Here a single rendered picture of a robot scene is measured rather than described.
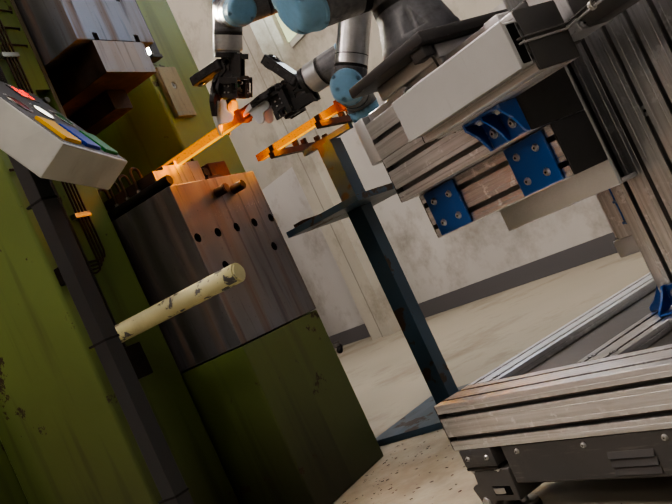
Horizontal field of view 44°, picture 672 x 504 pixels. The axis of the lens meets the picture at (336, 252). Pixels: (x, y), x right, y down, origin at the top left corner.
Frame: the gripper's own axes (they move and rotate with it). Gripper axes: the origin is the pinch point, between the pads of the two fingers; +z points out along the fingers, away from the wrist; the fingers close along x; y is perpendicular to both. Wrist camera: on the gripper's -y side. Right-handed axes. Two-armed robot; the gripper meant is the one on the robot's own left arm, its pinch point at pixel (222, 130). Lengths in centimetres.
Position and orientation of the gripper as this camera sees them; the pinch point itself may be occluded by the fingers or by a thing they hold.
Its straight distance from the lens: 222.9
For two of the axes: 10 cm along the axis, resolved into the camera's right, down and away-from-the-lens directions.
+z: -0.1, 9.8, 2.2
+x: 4.7, -1.8, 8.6
